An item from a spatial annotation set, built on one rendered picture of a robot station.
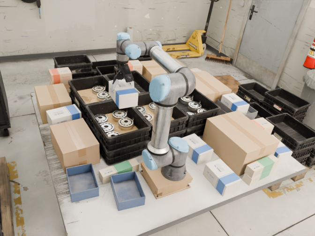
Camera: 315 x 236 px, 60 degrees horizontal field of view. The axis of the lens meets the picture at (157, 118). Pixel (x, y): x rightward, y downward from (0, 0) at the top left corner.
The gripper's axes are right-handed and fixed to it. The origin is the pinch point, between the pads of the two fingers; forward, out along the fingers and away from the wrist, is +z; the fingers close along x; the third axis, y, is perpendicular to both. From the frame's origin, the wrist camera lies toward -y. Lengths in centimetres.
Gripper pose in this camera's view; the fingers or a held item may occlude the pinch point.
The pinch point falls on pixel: (123, 91)
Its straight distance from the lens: 174.1
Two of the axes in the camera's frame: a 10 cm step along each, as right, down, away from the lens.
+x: -8.9, 1.8, -4.2
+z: -0.9, 8.3, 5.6
